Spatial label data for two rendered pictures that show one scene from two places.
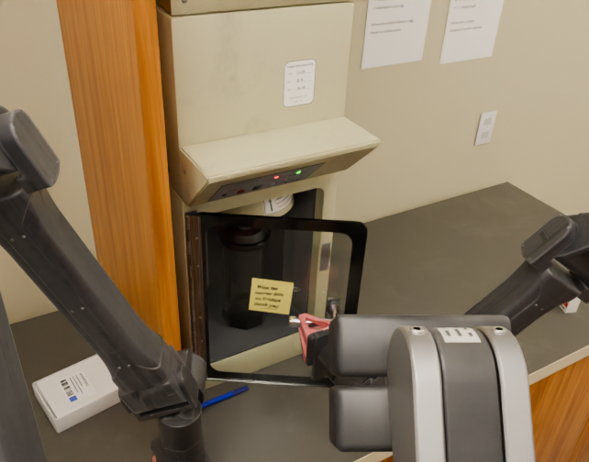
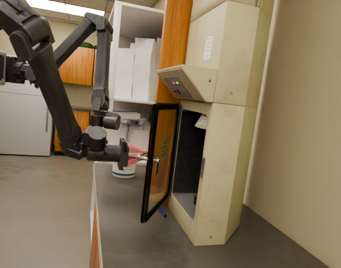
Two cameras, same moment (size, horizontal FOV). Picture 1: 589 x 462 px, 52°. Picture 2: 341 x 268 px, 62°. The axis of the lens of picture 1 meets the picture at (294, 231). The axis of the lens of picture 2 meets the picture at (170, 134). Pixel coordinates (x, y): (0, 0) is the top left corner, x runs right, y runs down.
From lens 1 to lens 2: 1.59 m
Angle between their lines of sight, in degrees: 98
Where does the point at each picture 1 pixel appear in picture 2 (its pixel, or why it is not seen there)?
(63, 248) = (98, 47)
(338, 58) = (219, 33)
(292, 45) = (208, 28)
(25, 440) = (58, 52)
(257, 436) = (133, 214)
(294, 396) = (153, 227)
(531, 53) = not seen: outside the picture
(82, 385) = not seen: hidden behind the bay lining
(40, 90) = not seen: hidden behind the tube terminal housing
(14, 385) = (65, 46)
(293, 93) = (205, 53)
